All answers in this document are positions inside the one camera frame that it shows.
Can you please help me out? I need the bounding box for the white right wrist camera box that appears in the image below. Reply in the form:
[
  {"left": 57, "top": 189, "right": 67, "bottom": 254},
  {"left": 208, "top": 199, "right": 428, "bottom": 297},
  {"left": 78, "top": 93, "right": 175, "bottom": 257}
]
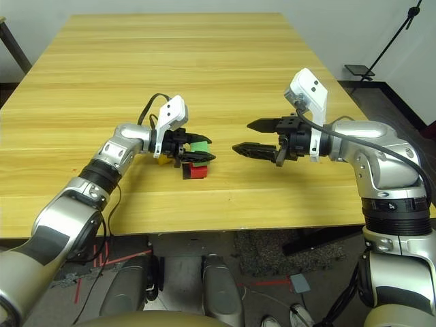
[{"left": 283, "top": 67, "right": 328, "bottom": 163}]

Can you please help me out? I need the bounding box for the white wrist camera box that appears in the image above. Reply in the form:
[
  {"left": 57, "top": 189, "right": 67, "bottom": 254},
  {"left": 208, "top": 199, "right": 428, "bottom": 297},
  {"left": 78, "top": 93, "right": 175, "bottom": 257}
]
[
  {"left": 153, "top": 95, "right": 189, "bottom": 159},
  {"left": 283, "top": 67, "right": 328, "bottom": 163}
]

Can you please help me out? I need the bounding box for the grey robot leg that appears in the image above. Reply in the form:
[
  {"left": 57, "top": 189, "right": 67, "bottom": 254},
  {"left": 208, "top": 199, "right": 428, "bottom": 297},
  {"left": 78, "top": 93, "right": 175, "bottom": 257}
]
[
  {"left": 202, "top": 253, "right": 245, "bottom": 327},
  {"left": 99, "top": 255, "right": 153, "bottom": 316}
]

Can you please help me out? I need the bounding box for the green wooden block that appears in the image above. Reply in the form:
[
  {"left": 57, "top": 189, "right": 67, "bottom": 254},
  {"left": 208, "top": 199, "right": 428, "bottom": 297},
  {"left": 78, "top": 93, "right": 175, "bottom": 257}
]
[{"left": 189, "top": 140, "right": 211, "bottom": 168}]

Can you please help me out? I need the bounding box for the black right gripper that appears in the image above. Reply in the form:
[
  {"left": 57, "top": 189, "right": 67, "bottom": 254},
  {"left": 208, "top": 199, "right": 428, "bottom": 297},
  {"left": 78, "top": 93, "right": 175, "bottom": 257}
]
[{"left": 231, "top": 114, "right": 313, "bottom": 168}]

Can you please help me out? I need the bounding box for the black slanted furniture leg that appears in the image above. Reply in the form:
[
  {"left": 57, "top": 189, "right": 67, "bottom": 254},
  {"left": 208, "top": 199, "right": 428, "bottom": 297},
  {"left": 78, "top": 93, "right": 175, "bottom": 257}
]
[{"left": 0, "top": 16, "right": 32, "bottom": 74}]

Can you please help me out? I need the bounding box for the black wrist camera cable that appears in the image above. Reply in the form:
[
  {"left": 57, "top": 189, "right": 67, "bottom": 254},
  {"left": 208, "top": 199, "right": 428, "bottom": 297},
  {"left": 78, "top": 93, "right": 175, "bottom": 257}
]
[
  {"left": 298, "top": 100, "right": 433, "bottom": 207},
  {"left": 137, "top": 93, "right": 171, "bottom": 127}
]

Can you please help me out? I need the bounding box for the grey table base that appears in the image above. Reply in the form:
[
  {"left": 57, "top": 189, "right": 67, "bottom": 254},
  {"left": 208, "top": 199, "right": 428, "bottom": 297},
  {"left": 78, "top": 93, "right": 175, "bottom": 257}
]
[{"left": 149, "top": 231, "right": 238, "bottom": 311}]

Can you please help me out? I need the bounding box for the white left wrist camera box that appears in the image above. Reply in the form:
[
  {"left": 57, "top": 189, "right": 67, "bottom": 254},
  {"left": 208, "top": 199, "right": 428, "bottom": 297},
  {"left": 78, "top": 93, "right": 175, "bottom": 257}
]
[{"left": 153, "top": 95, "right": 189, "bottom": 159}]

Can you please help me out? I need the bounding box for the black square marker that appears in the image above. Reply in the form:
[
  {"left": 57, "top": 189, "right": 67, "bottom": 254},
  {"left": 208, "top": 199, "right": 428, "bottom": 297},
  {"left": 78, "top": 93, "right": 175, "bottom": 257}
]
[{"left": 181, "top": 162, "right": 208, "bottom": 181}]

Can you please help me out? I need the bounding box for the black tripod stand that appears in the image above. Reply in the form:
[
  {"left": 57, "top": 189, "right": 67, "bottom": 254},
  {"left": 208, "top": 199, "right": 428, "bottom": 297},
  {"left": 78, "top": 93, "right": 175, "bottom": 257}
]
[{"left": 350, "top": 0, "right": 425, "bottom": 95}]

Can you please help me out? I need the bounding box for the grey foot pedal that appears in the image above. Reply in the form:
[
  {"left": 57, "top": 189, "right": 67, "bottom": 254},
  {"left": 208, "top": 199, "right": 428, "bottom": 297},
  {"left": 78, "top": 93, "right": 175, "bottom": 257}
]
[{"left": 289, "top": 274, "right": 311, "bottom": 294}]

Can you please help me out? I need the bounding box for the black left wrist camera cable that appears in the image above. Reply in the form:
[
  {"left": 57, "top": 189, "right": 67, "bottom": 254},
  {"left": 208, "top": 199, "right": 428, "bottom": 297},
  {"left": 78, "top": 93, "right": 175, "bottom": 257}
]
[{"left": 137, "top": 93, "right": 171, "bottom": 127}]

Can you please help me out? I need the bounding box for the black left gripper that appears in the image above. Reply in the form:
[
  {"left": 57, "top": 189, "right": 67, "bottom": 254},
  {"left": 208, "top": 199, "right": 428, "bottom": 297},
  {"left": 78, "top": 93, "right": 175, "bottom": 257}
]
[{"left": 162, "top": 127, "right": 217, "bottom": 168}]

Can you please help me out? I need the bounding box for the grey robot left leg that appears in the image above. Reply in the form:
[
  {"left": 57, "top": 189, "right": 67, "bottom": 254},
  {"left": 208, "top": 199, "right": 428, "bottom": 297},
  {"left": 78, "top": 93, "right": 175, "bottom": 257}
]
[{"left": 99, "top": 255, "right": 153, "bottom": 316}]

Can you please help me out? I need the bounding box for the black table foot beam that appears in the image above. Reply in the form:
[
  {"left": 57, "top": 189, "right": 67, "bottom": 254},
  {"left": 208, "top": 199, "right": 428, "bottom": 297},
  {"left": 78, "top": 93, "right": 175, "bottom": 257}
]
[{"left": 281, "top": 227, "right": 364, "bottom": 257}]

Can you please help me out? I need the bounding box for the black stand tray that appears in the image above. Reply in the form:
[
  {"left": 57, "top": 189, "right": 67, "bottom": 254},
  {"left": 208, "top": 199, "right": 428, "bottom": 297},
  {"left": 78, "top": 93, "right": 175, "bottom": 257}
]
[{"left": 344, "top": 63, "right": 377, "bottom": 78}]

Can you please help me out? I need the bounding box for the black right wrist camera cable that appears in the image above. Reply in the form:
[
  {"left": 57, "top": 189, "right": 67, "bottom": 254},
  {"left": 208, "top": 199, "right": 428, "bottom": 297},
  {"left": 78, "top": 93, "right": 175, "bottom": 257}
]
[{"left": 298, "top": 100, "right": 433, "bottom": 207}]

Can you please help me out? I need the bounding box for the grey robot right leg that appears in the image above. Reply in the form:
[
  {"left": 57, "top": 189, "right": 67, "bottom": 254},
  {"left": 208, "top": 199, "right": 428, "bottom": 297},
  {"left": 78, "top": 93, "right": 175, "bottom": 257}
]
[{"left": 202, "top": 253, "right": 245, "bottom": 327}]

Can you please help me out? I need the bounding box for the grey speckled floor mat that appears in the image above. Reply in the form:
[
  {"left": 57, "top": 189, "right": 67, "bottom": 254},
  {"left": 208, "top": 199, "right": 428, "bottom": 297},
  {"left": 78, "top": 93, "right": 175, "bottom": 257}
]
[{"left": 234, "top": 230, "right": 345, "bottom": 277}]

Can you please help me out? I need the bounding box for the olive robot torso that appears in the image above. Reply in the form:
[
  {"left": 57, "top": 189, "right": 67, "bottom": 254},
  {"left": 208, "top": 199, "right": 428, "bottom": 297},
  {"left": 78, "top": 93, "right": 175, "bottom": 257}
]
[{"left": 73, "top": 311, "right": 224, "bottom": 327}]

